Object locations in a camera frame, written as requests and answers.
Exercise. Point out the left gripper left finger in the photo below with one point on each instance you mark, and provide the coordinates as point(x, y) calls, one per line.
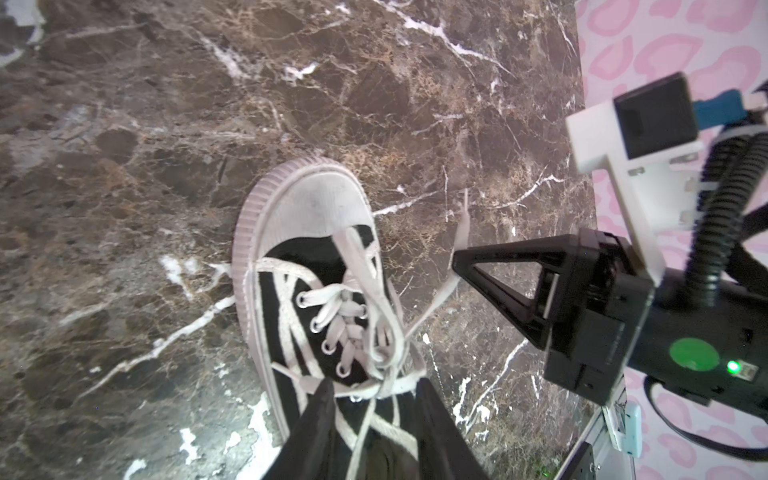
point(307, 454)

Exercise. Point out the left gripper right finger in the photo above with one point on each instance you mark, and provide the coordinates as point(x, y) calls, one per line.
point(443, 453)

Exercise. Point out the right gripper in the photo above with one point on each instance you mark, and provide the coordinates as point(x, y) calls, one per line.
point(600, 304)

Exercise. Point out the white shoelace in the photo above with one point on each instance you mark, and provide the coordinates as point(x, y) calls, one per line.
point(379, 360)

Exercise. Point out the black white sneaker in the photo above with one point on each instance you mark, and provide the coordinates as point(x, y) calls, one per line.
point(282, 247)

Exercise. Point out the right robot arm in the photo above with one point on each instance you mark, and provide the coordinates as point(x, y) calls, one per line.
point(716, 353)

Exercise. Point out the aluminium rail base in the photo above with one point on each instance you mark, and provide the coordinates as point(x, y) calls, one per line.
point(611, 442)

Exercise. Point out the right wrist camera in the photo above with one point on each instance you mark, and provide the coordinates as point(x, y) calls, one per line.
point(642, 138)

